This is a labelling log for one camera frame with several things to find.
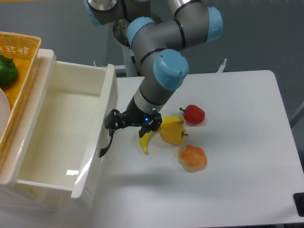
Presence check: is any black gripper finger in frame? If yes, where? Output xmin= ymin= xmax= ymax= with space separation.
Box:
xmin=104 ymin=109 xmax=126 ymax=136
xmin=139 ymin=114 xmax=162 ymax=138

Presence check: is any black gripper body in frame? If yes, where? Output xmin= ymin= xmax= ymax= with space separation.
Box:
xmin=123 ymin=99 xmax=158 ymax=127

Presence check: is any white drawer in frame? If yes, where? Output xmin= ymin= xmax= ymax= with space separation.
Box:
xmin=16 ymin=61 xmax=118 ymax=208

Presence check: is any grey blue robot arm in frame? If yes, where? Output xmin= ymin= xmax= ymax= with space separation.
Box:
xmin=84 ymin=0 xmax=224 ymax=137

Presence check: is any white drawer cabinet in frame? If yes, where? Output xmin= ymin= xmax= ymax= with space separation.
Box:
xmin=0 ymin=49 xmax=56 ymax=210

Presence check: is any yellow bell pepper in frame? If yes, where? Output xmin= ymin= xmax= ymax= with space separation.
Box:
xmin=159 ymin=123 xmax=188 ymax=146

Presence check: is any yellow banana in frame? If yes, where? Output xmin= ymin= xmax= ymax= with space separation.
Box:
xmin=139 ymin=115 xmax=183 ymax=154

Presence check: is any red bell pepper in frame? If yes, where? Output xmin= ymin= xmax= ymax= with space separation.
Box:
xmin=180 ymin=104 xmax=206 ymax=125

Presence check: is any orange bread roll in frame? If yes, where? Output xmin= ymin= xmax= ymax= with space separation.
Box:
xmin=178 ymin=144 xmax=208 ymax=172

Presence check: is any white plate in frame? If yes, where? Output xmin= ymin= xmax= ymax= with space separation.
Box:
xmin=0 ymin=89 xmax=11 ymax=136

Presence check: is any yellow woven basket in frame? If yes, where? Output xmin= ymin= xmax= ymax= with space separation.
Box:
xmin=0 ymin=31 xmax=42 ymax=150

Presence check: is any green bell pepper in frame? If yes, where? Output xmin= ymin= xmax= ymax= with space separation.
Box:
xmin=0 ymin=55 xmax=19 ymax=87

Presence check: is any black corner object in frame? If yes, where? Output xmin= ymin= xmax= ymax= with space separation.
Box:
xmin=293 ymin=192 xmax=304 ymax=217

